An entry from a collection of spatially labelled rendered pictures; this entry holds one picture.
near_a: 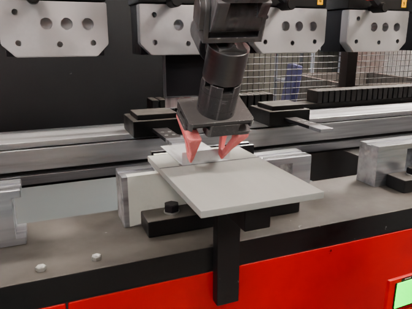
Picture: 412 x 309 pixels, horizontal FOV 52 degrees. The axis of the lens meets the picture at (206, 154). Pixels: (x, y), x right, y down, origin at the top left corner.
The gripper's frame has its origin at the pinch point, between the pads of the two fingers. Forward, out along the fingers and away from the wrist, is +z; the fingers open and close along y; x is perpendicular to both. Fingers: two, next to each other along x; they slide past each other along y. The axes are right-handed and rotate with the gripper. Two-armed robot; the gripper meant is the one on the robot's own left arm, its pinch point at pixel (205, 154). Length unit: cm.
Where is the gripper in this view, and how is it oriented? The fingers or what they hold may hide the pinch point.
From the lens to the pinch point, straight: 68.4
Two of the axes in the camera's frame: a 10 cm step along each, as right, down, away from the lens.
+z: -1.6, 7.4, 6.5
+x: 3.3, 6.6, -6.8
